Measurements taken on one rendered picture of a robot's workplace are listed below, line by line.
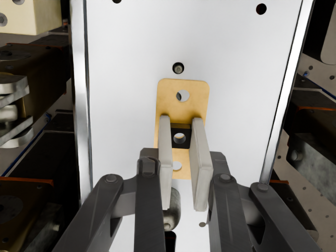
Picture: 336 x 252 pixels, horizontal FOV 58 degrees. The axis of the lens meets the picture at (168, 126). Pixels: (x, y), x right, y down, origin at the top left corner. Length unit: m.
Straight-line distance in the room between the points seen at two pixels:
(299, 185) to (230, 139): 0.47
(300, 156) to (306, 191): 0.45
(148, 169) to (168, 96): 0.08
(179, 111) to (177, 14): 0.10
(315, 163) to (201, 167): 0.20
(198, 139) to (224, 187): 0.05
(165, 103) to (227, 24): 0.11
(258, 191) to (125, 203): 0.07
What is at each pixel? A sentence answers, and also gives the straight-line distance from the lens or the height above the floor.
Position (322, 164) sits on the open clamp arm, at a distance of 0.34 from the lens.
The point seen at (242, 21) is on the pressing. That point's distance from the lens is 0.30.
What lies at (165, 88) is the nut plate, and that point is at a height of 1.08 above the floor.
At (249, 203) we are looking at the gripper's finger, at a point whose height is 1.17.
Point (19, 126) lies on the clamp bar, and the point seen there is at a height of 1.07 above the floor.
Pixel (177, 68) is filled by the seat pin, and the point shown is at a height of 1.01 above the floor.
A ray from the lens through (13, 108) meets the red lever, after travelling 0.27.
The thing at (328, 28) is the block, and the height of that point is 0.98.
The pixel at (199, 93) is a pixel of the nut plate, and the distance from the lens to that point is 0.22.
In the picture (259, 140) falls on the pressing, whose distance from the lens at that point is 0.34.
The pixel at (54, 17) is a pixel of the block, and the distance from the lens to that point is 0.28.
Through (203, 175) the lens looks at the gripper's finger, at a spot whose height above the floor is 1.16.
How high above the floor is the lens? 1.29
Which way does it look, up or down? 65 degrees down
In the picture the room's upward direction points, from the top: 180 degrees clockwise
